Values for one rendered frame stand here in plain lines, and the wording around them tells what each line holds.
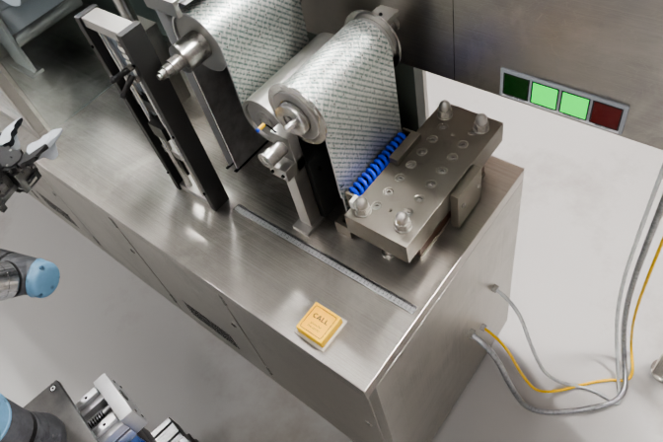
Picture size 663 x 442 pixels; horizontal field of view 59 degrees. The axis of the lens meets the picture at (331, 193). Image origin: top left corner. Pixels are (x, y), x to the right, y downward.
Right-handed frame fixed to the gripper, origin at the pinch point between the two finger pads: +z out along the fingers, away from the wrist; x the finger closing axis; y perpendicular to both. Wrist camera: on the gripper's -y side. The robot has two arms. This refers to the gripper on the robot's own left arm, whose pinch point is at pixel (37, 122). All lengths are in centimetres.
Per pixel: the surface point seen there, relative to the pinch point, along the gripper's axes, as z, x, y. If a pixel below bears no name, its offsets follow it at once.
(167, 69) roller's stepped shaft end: 9.9, 32.1, -15.2
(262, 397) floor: -10, 41, 119
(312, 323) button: -17, 70, 22
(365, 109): 21, 70, -4
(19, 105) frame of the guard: 20.7, -35.4, 24.1
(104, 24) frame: 10.5, 20.4, -23.2
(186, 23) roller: 20.2, 32.0, -18.7
